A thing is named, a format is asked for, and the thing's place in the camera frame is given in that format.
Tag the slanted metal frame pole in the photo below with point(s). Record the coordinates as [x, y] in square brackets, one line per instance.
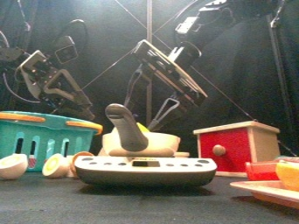
[280, 73]

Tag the yellow green toy starfruit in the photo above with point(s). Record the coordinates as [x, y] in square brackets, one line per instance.
[143, 127]

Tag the orange toy food piece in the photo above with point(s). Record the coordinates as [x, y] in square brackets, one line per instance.
[77, 159]

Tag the white toy egg half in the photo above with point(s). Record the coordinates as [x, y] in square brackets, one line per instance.
[12, 166]

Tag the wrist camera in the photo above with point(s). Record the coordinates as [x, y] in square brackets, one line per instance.
[65, 50]
[187, 25]

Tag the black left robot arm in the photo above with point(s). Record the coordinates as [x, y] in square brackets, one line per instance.
[9, 55]

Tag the small white toy block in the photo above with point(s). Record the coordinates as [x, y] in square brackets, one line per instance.
[181, 155]

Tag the pink plastic tray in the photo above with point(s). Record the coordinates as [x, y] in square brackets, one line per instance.
[268, 191]

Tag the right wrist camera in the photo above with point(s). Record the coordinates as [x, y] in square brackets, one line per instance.
[187, 25]

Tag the white yellow toy slice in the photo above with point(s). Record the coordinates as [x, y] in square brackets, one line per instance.
[55, 166]

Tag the orange toy fruit half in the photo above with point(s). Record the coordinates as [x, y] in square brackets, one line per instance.
[288, 174]

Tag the red toy pepper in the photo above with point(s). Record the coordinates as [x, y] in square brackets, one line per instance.
[260, 170]

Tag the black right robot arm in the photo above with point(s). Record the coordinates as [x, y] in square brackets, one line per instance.
[234, 17]

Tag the vertical metal frame pole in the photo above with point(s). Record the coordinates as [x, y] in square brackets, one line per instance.
[148, 17]

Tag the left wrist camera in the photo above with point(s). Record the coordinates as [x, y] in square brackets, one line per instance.
[65, 50]

